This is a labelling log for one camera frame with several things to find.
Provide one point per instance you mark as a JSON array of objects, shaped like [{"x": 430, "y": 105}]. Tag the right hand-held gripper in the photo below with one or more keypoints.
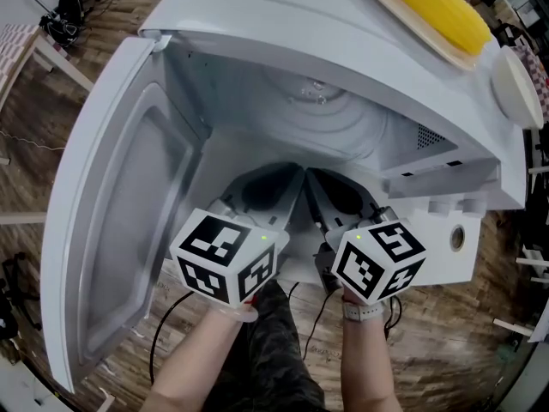
[{"x": 377, "y": 264}]

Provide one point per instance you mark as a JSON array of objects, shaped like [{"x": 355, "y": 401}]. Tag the person's left forearm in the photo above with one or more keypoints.
[{"x": 197, "y": 359}]

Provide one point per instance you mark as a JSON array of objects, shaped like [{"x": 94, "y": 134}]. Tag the person's right forearm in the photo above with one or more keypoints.
[{"x": 366, "y": 359}]

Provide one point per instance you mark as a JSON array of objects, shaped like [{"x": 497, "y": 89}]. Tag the clear glass turntable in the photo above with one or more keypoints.
[{"x": 326, "y": 122}]

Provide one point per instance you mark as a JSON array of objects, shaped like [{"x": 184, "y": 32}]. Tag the white bowl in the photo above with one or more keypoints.
[{"x": 514, "y": 88}]

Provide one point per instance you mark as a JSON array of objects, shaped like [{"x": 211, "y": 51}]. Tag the beige oval plate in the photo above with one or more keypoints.
[{"x": 403, "y": 16}]

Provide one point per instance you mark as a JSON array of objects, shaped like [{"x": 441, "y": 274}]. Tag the white microwave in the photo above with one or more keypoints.
[{"x": 300, "y": 19}]

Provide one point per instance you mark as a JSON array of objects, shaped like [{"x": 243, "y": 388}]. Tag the yellow corn cob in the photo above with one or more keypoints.
[{"x": 433, "y": 7}]

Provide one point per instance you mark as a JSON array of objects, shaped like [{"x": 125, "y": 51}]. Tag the pale clear bangle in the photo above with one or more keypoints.
[{"x": 244, "y": 316}]

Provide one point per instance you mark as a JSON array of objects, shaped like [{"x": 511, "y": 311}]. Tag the person's camouflage trousers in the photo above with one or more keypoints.
[{"x": 270, "y": 350}]

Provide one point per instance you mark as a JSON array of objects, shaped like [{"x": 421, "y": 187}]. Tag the pink checkered table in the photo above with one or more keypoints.
[{"x": 13, "y": 41}]

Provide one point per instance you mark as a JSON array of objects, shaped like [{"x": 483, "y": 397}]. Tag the beige band wristwatch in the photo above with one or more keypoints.
[{"x": 360, "y": 311}]

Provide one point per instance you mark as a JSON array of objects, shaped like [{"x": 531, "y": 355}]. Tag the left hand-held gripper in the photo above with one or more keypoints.
[{"x": 223, "y": 256}]

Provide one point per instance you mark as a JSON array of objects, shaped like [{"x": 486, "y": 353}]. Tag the checkered table with white frame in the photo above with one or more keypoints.
[{"x": 538, "y": 80}]

